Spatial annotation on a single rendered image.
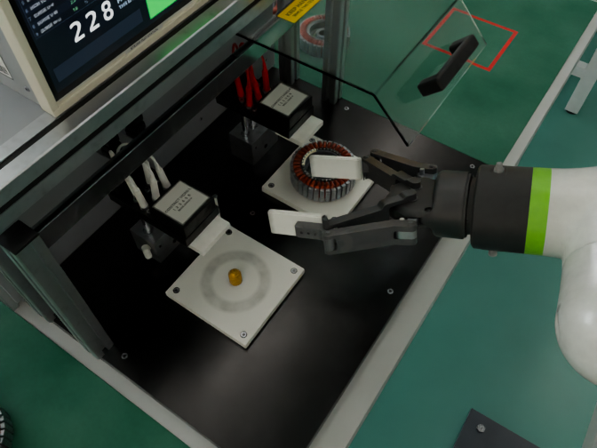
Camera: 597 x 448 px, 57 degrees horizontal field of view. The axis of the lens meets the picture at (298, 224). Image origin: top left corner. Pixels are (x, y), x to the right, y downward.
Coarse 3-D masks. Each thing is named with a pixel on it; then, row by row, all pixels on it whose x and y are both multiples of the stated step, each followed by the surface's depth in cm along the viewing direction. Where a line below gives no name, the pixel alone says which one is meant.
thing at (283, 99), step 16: (224, 96) 90; (272, 96) 87; (288, 96) 87; (304, 96) 87; (240, 112) 89; (256, 112) 88; (272, 112) 85; (288, 112) 85; (304, 112) 87; (272, 128) 87; (288, 128) 85; (304, 128) 88; (304, 144) 87
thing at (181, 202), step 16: (144, 176) 80; (112, 192) 79; (128, 192) 79; (144, 192) 79; (160, 192) 79; (176, 192) 76; (192, 192) 76; (128, 208) 78; (160, 208) 74; (176, 208) 74; (192, 208) 74; (208, 208) 75; (144, 224) 82; (160, 224) 76; (176, 224) 73; (192, 224) 74; (208, 224) 77; (224, 224) 78; (192, 240) 76; (208, 240) 76
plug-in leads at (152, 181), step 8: (112, 152) 71; (144, 168) 77; (160, 168) 76; (128, 176) 71; (152, 176) 74; (160, 176) 76; (120, 184) 77; (128, 184) 76; (152, 184) 75; (168, 184) 78; (120, 192) 78; (136, 192) 73; (152, 192) 76; (144, 200) 76; (152, 200) 78; (144, 208) 77
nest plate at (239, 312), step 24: (240, 240) 88; (192, 264) 85; (216, 264) 85; (240, 264) 85; (264, 264) 85; (288, 264) 85; (192, 288) 83; (216, 288) 83; (240, 288) 83; (264, 288) 83; (288, 288) 83; (192, 312) 82; (216, 312) 81; (240, 312) 81; (264, 312) 81; (240, 336) 79
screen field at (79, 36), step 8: (104, 0) 55; (112, 0) 56; (96, 8) 54; (104, 8) 55; (112, 8) 56; (80, 16) 53; (88, 16) 54; (96, 16) 55; (104, 16) 56; (112, 16) 57; (72, 24) 53; (80, 24) 54; (88, 24) 55; (96, 24) 55; (104, 24) 56; (72, 32) 53; (80, 32) 54; (88, 32) 55; (72, 40) 54; (80, 40) 55
